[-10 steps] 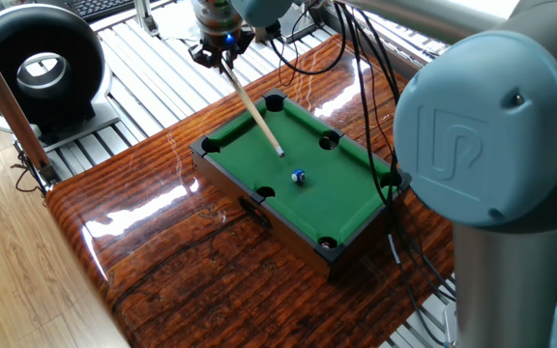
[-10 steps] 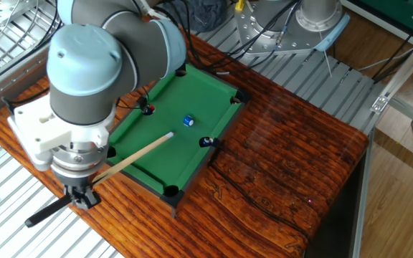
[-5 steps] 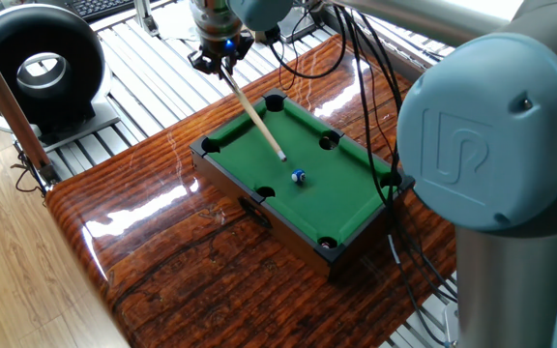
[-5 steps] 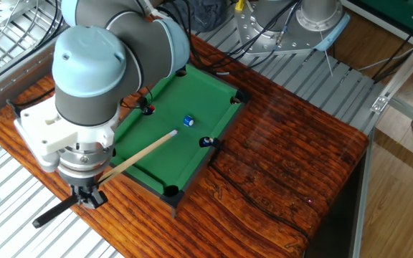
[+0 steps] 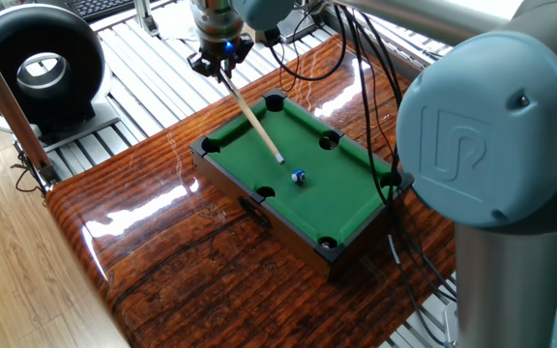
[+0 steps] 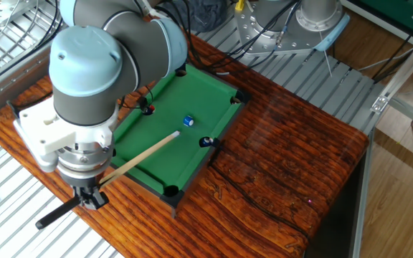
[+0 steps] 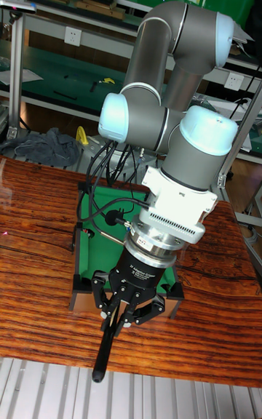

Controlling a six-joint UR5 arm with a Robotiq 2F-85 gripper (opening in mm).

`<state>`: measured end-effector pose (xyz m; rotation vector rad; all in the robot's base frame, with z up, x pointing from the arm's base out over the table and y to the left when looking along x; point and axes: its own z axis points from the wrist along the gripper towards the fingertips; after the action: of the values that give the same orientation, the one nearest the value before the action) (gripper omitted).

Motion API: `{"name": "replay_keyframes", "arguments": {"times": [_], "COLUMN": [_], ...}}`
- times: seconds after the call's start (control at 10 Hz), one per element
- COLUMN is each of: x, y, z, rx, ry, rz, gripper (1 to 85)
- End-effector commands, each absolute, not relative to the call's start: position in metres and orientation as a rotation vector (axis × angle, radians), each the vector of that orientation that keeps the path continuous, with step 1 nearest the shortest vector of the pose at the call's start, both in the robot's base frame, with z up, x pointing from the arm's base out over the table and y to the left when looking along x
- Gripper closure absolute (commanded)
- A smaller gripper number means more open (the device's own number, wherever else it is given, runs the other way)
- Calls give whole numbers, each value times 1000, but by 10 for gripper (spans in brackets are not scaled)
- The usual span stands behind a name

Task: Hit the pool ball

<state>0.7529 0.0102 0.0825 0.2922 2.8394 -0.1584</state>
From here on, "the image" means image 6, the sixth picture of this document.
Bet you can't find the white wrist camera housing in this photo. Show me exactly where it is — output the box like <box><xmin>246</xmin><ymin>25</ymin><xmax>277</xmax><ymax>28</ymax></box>
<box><xmin>11</xmin><ymin>95</ymin><xmax>120</xmax><ymax>173</ymax></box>

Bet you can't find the long black cable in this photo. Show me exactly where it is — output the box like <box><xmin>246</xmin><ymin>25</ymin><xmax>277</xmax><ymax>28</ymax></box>
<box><xmin>371</xmin><ymin>6</ymin><xmax>413</xmax><ymax>82</ymax></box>

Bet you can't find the black cable pair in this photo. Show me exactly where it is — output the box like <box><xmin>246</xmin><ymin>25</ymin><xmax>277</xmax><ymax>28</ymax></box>
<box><xmin>30</xmin><ymin>0</ymin><xmax>65</xmax><ymax>51</ymax></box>

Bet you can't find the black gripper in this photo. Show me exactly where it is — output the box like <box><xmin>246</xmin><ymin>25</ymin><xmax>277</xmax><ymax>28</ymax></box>
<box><xmin>68</xmin><ymin>173</ymin><xmax>110</xmax><ymax>211</ymax></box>

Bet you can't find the metal corner bracket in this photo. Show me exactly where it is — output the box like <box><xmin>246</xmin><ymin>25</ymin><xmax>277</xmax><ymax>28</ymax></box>
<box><xmin>370</xmin><ymin>93</ymin><xmax>390</xmax><ymax>115</ymax></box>

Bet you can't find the black and wood pool cue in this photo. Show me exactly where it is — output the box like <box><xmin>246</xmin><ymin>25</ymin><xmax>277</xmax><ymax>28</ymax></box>
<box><xmin>34</xmin><ymin>130</ymin><xmax>181</xmax><ymax>231</ymax></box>

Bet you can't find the green mini pool table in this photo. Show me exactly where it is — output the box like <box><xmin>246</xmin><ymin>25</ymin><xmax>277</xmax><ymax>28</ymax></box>
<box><xmin>108</xmin><ymin>60</ymin><xmax>253</xmax><ymax>219</ymax></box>

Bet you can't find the dark grey cloth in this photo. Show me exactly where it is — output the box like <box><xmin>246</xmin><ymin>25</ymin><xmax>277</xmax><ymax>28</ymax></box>
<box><xmin>166</xmin><ymin>0</ymin><xmax>229</xmax><ymax>34</ymax></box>

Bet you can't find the black cable bundle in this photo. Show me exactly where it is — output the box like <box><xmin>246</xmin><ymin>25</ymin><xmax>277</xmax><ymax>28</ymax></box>
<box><xmin>118</xmin><ymin>0</ymin><xmax>303</xmax><ymax>111</ymax></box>

